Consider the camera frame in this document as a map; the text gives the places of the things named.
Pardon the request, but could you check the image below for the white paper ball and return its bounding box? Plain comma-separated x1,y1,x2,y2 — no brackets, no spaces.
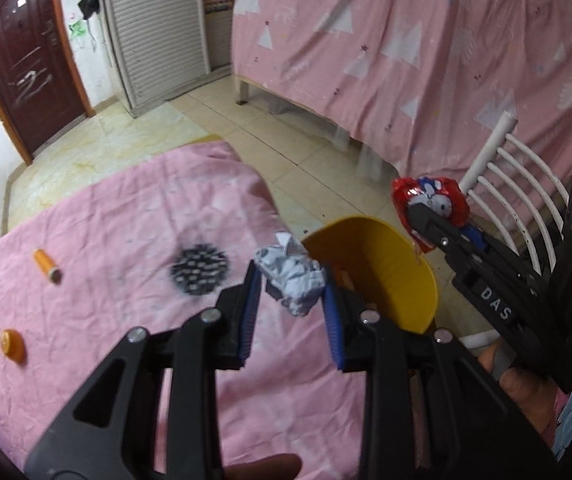
253,231,327,317

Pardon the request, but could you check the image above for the person's left hand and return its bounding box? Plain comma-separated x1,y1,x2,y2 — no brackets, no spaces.
225,453,303,480

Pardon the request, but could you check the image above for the brown door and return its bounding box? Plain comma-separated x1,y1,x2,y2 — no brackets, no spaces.
0,0,94,166

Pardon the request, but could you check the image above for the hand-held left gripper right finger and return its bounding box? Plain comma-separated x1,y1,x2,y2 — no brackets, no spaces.
322,279,558,480

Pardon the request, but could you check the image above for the white metal chair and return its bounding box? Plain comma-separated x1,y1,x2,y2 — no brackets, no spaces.
458,111,572,351

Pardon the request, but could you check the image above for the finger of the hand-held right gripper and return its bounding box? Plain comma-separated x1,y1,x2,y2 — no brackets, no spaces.
408,204,517,311
461,225,552,291

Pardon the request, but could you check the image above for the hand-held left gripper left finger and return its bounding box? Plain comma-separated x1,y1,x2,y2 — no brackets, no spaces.
24,259,263,480

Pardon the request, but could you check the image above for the pink tablecloth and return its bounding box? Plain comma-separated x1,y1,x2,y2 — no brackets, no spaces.
0,140,367,476

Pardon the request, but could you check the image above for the orange bottle cap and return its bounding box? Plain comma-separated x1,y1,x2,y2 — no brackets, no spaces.
0,328,27,364

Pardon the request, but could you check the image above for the person's right hand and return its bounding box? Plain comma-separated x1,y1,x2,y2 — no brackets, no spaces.
478,344,563,436

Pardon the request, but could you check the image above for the black spiky ball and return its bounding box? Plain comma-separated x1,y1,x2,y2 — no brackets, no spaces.
170,244,230,297

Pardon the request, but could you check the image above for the yellow plastic bin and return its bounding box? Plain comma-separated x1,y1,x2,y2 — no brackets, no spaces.
300,215,439,335

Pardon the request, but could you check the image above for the red printed snack wrapper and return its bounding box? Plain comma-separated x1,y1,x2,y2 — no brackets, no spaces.
392,175,469,253

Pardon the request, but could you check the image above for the white shutter wardrobe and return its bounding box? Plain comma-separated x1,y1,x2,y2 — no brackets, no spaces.
94,0,213,118

